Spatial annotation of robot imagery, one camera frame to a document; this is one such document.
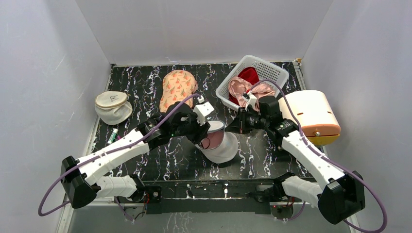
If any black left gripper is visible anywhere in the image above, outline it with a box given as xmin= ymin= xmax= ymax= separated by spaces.
xmin=171 ymin=109 xmax=210 ymax=144

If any pink bra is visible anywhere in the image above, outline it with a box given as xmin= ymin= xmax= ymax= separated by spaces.
xmin=198 ymin=131 xmax=224 ymax=150

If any white mesh laundry bag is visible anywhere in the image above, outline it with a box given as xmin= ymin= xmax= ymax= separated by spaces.
xmin=195 ymin=120 xmax=239 ymax=164

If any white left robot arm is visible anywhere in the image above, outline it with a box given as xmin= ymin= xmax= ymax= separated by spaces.
xmin=61 ymin=102 xmax=214 ymax=209

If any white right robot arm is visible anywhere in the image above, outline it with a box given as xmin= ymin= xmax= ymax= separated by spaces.
xmin=225 ymin=96 xmax=365 ymax=224

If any orange floral bra pad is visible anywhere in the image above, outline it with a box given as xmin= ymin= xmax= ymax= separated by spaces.
xmin=159 ymin=70 xmax=198 ymax=113

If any beige-rimmed mesh laundry bag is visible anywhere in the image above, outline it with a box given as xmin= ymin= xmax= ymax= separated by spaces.
xmin=95 ymin=91 xmax=133 ymax=125

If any pink satin garment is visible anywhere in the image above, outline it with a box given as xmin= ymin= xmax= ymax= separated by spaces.
xmin=228 ymin=76 xmax=275 ymax=111

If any red garment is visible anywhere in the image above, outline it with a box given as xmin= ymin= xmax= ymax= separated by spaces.
xmin=228 ymin=67 xmax=259 ymax=105

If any white plastic basket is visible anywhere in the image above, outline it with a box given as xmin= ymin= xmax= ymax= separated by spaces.
xmin=216 ymin=55 xmax=289 ymax=111

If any green and white tube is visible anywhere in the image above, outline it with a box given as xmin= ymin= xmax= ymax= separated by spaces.
xmin=107 ymin=128 xmax=118 ymax=145

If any white and orange toy washer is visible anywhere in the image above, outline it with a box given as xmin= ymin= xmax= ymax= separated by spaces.
xmin=278 ymin=90 xmax=341 ymax=146

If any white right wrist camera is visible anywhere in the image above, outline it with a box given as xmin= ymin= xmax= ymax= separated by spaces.
xmin=242 ymin=92 xmax=259 ymax=112

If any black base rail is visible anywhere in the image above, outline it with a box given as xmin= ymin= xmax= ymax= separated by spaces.
xmin=114 ymin=178 xmax=318 ymax=215

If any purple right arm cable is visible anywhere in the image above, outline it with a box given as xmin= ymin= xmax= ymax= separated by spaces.
xmin=249 ymin=79 xmax=388 ymax=233

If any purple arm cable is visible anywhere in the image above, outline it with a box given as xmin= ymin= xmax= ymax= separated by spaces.
xmin=38 ymin=93 xmax=204 ymax=216
xmin=249 ymin=79 xmax=388 ymax=233

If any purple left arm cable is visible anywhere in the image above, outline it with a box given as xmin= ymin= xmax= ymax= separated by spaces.
xmin=38 ymin=93 xmax=204 ymax=216

